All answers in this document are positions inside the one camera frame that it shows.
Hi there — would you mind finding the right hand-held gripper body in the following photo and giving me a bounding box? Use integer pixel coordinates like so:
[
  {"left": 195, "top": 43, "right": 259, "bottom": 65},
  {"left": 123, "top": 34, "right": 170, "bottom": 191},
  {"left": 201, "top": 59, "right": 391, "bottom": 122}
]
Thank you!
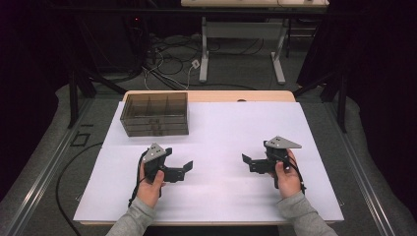
[{"left": 249, "top": 136, "right": 303, "bottom": 175}]

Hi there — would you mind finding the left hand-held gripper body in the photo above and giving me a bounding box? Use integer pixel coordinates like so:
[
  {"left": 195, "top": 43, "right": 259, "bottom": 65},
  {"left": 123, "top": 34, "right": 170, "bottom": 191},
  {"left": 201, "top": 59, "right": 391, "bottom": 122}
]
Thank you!
[{"left": 142, "top": 143, "right": 186, "bottom": 184}]

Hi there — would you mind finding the smoky transparent drawer box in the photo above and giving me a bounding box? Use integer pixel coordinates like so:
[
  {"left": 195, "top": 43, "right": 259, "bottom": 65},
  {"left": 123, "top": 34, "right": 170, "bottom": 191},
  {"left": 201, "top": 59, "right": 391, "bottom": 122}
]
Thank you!
[{"left": 119, "top": 91, "right": 190, "bottom": 138}]

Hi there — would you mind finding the person's right hand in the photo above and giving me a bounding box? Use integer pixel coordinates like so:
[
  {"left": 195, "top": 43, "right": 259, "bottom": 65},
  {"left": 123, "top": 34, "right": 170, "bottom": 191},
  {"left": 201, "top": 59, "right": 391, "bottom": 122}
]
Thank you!
[{"left": 269, "top": 148, "right": 303, "bottom": 201}]

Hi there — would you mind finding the person's left hand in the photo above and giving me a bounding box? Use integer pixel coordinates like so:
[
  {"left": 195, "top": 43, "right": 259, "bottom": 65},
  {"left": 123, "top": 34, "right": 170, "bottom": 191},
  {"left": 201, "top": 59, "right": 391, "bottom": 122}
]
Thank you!
[{"left": 136, "top": 162, "right": 166, "bottom": 209}]

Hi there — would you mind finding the wooden table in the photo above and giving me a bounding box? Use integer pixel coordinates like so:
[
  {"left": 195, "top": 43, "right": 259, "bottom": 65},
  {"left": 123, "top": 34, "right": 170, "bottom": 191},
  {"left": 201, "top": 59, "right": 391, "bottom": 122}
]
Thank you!
[{"left": 78, "top": 89, "right": 342, "bottom": 227}]

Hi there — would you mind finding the black metal stand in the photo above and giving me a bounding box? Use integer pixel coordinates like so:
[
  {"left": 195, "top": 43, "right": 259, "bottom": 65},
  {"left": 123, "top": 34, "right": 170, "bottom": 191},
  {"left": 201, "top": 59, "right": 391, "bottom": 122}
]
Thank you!
[
  {"left": 66, "top": 63, "right": 128, "bottom": 130},
  {"left": 292, "top": 69, "right": 349, "bottom": 134}
]

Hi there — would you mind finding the right hand-held gripper black cable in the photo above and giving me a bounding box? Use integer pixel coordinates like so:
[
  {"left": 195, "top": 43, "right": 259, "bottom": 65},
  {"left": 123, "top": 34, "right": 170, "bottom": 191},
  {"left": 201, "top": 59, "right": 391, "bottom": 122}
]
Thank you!
[{"left": 277, "top": 152, "right": 308, "bottom": 196}]

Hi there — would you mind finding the hand-held gripper black cable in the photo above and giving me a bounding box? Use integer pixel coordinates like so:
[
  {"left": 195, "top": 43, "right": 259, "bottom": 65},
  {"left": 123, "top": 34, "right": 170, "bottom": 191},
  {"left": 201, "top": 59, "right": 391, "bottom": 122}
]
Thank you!
[
  {"left": 127, "top": 148, "right": 149, "bottom": 208},
  {"left": 277, "top": 152, "right": 308, "bottom": 196}
]

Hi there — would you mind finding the left hand-held gripper black cable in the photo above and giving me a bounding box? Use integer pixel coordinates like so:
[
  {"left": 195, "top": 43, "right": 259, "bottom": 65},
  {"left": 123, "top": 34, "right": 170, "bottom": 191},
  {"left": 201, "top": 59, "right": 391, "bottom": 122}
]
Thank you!
[{"left": 127, "top": 148, "right": 149, "bottom": 208}]

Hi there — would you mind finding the tangle of floor cables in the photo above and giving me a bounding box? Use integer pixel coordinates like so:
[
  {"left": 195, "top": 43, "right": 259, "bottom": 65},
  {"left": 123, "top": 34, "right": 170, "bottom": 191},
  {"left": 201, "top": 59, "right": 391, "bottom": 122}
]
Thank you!
[{"left": 141, "top": 32, "right": 265, "bottom": 91}]

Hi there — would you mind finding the aluminium floor rail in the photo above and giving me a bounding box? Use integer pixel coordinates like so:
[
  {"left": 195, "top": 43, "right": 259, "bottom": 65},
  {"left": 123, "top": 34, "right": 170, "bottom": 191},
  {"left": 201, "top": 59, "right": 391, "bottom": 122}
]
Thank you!
[
  {"left": 323, "top": 101, "right": 399, "bottom": 236},
  {"left": 4, "top": 97, "right": 96, "bottom": 236}
]

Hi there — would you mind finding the black floor cable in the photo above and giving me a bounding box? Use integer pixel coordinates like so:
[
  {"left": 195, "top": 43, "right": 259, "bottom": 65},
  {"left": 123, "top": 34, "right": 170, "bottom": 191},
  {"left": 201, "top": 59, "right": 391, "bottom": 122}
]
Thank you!
[{"left": 54, "top": 142, "right": 104, "bottom": 236}]

